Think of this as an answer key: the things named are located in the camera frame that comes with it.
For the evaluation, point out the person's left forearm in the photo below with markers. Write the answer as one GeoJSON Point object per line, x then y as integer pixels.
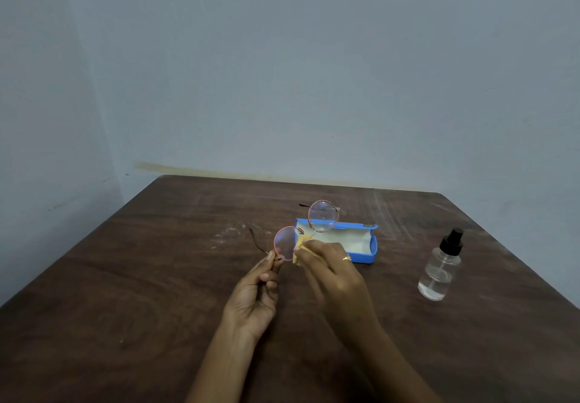
{"type": "Point", "coordinates": [226, 364]}

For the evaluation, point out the person's left thumb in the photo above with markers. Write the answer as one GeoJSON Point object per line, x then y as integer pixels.
{"type": "Point", "coordinates": [259, 267]}

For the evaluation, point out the round rose-gold rimmed eyeglasses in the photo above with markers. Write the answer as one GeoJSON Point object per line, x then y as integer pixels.
{"type": "Point", "coordinates": [287, 240]}

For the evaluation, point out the person's right fingers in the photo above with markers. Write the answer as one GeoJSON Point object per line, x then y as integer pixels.
{"type": "Point", "coordinates": [317, 260]}

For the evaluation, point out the blue eyeglasses case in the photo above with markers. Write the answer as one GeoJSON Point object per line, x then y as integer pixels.
{"type": "Point", "coordinates": [344, 244]}

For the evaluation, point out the clear spray bottle black cap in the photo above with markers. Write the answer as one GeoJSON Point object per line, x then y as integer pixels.
{"type": "Point", "coordinates": [438, 271]}

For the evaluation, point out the yellow cleaning cloth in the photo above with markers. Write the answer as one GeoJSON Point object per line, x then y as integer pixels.
{"type": "Point", "coordinates": [301, 246]}

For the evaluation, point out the person's right hand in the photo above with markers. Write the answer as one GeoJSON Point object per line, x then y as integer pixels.
{"type": "Point", "coordinates": [336, 282]}

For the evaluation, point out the person's left hand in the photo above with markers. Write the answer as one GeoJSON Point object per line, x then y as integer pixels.
{"type": "Point", "coordinates": [250, 298]}

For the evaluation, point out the person's right forearm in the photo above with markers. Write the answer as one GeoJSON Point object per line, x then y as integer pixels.
{"type": "Point", "coordinates": [389, 366]}

